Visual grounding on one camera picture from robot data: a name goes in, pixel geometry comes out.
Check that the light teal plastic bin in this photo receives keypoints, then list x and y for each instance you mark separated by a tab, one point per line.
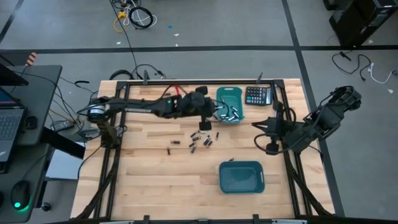
231	96

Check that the white light bar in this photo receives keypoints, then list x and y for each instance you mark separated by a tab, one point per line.
289	221

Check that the grey desk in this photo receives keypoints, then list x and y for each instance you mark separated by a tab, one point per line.
43	93

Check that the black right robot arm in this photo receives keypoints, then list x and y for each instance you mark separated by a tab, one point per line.
323	119

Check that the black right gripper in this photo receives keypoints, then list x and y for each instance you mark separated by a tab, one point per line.
283	129

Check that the black caster wheel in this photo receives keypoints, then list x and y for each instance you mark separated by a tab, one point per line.
46	206

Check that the black power adapter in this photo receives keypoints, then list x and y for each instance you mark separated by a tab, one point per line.
62	125

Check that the black frame clamp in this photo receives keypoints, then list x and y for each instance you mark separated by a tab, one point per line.
145	77
256	218
146	218
259	77

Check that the grey laptop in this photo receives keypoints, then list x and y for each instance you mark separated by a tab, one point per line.
7	124

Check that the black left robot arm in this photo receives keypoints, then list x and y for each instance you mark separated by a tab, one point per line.
136	105

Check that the white board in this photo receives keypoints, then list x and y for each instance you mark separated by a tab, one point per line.
65	165

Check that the dark blue-teal plastic bin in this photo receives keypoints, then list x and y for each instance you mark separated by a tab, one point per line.
241	177

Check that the black aluminium table frame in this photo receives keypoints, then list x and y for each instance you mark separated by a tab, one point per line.
236	82

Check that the small black desk device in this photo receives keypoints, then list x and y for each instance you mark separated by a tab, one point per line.
31	122

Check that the black desk calculator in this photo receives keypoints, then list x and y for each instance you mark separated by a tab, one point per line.
256	95

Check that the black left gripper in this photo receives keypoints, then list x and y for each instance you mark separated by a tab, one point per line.
194	104

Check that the dark desk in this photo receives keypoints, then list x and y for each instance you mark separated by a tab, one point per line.
9	174

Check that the silver and black battery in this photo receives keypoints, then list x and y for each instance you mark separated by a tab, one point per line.
206	140

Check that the black cabinet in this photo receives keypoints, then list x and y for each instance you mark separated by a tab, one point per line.
357	21

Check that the black computer mouse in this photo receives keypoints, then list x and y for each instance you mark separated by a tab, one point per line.
20	193

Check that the black monitor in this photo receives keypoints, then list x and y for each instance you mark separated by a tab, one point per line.
9	77

